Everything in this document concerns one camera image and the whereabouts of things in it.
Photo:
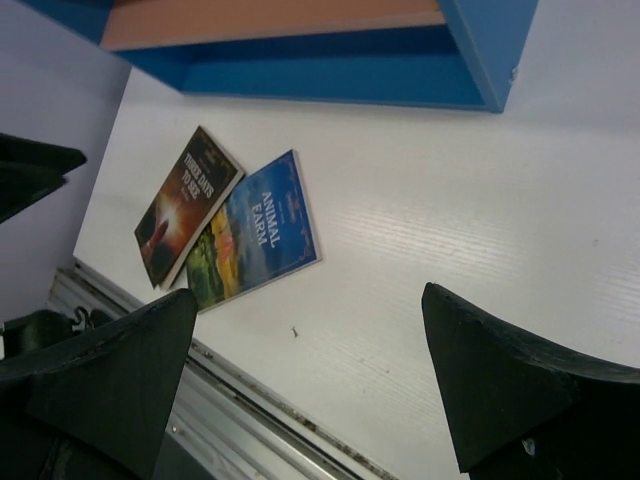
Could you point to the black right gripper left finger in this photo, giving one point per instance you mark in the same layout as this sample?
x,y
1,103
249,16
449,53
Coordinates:
x,y
96,406

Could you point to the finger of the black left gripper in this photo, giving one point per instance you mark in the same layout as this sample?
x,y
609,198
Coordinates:
x,y
31,170

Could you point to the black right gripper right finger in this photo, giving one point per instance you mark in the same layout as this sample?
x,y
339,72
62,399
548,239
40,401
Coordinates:
x,y
519,406

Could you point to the Three Days to See book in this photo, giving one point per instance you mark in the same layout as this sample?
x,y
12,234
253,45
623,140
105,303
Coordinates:
x,y
196,187

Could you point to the Animal Farm book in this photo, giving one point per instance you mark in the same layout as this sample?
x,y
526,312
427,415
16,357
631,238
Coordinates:
x,y
263,232

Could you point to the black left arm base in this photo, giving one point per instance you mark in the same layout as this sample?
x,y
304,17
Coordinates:
x,y
44,328

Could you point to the blue and yellow bookshelf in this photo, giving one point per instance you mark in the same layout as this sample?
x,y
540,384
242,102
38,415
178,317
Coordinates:
x,y
442,54

